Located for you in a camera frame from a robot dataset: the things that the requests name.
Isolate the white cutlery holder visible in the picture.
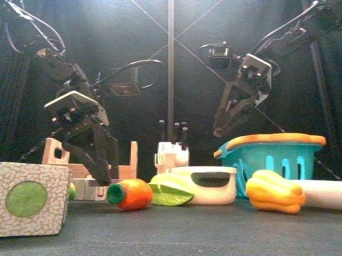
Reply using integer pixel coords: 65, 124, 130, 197
156, 141, 190, 175

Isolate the left wrist camera black cable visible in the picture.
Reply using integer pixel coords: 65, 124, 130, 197
90, 58, 164, 91

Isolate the wooden toy rack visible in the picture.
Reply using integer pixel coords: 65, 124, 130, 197
41, 137, 138, 182

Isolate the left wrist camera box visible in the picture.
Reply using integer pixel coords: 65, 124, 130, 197
108, 81, 142, 98

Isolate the white container with black slot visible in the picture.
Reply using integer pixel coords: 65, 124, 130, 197
169, 165, 239, 206

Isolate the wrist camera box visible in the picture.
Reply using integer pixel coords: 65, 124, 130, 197
108, 81, 142, 98
204, 45, 233, 71

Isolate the small green toy piece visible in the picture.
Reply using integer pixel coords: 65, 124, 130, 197
68, 182, 77, 202

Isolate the yellow toy bell pepper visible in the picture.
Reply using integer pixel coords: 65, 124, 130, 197
244, 169, 308, 215

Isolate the teal basket with orange rim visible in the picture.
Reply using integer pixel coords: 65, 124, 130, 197
212, 132, 327, 200

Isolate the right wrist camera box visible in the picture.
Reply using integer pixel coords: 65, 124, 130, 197
204, 45, 233, 71

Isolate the orange toy fruit green cap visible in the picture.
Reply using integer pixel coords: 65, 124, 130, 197
105, 178, 154, 211

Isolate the vertical metal frame pole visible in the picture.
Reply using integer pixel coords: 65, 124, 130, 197
166, 0, 176, 142

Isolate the black knife handle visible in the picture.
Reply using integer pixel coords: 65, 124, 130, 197
180, 121, 189, 152
157, 119, 166, 143
172, 122, 181, 145

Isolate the green toy lime wedge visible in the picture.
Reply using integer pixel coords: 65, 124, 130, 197
146, 173, 196, 207

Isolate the patterned box with green circle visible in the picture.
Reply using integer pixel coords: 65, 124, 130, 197
0, 161, 72, 238

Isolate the slanted black frame post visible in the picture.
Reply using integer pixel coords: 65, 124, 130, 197
308, 41, 337, 161

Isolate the white cylinder toy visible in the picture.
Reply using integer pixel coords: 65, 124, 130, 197
291, 179, 342, 211

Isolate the small white grey toy block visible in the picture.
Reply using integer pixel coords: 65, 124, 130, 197
70, 177, 113, 202

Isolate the white toy fork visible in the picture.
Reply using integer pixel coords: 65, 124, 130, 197
153, 151, 165, 174

